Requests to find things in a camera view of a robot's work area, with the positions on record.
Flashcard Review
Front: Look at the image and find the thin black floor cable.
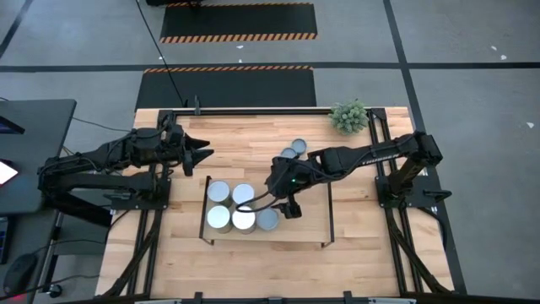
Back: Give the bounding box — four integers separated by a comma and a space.
70, 116, 133, 133

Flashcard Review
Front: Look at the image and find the black orange-striped floor mat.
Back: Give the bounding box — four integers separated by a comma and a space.
159, 2, 318, 44
134, 65, 317, 111

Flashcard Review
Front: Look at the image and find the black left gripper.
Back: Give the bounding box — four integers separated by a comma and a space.
162, 124, 214, 177

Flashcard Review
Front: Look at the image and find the black aluminium table frame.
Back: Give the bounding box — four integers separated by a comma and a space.
100, 107, 456, 304

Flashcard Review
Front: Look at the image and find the black computer mouse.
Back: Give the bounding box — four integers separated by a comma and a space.
3, 252, 40, 296

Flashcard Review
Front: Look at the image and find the black desk leg base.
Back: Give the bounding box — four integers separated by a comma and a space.
44, 196, 114, 229

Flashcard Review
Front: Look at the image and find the black desk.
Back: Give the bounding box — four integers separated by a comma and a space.
0, 99, 78, 216

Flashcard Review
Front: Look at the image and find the black hanging cable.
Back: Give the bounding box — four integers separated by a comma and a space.
134, 0, 189, 109

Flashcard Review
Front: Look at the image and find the dark keyboard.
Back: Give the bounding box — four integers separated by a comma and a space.
0, 215, 9, 266

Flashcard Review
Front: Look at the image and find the potted green artificial plant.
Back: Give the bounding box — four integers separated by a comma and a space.
327, 99, 370, 136

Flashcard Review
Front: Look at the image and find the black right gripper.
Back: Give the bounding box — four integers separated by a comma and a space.
272, 185, 304, 220

